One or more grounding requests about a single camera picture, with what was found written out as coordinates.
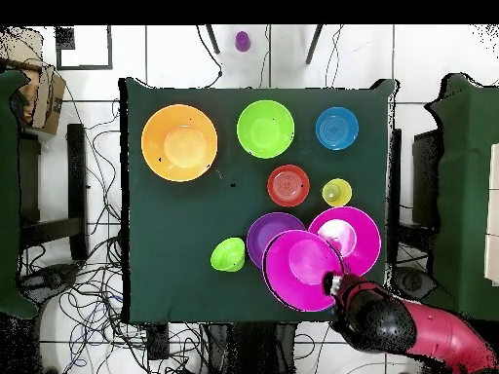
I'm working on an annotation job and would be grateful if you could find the purple plastic bowl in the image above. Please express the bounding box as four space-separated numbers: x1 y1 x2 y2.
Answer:
246 211 307 270

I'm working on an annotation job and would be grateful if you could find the large green plastic bowl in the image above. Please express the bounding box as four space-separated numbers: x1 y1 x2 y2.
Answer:
236 99 296 160

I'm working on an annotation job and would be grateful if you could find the black square frame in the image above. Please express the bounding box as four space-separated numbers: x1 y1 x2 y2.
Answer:
55 25 114 72

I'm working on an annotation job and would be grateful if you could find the black chair frame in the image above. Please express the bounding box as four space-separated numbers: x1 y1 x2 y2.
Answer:
17 123 90 263

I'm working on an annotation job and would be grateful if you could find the yellow plastic cup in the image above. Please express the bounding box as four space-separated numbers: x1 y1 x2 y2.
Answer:
321 177 353 207

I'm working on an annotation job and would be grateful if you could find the black stand base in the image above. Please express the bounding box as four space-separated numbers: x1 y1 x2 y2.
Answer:
17 263 81 303
392 266 439 303

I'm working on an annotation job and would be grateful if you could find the pink plastic bowl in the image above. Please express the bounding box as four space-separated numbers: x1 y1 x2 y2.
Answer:
261 229 347 313
307 206 382 278

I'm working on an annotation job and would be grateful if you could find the red plastic bowl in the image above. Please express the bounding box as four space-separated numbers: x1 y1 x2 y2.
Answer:
266 164 312 208

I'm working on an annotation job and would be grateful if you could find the cardboard box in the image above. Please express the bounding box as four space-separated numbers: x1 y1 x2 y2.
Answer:
0 26 67 136

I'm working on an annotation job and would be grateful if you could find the orange plastic bowl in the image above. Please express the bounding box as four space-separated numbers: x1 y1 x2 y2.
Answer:
140 103 218 183

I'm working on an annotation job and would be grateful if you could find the purple plastic cup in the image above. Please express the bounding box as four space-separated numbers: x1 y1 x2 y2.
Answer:
234 30 251 54

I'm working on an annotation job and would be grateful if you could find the white box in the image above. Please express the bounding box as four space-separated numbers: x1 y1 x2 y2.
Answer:
483 142 499 287

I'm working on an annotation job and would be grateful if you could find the green cloth side table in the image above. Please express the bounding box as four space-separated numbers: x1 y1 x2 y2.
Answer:
422 72 499 327
0 68 40 320

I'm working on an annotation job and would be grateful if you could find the black tripod leg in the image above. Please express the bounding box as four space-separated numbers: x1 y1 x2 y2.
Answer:
205 24 221 56
304 24 325 66

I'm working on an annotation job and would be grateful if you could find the blue plastic bowl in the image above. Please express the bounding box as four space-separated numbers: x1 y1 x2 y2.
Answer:
315 106 360 152

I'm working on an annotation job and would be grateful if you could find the dark green table cloth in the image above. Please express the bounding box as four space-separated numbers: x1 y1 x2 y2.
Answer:
118 77 401 325

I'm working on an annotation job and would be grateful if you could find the tangle of floor cables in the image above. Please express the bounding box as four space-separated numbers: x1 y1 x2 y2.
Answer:
19 89 208 374

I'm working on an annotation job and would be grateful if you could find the small green plastic bowl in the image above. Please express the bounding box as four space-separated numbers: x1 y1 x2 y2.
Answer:
210 237 248 273

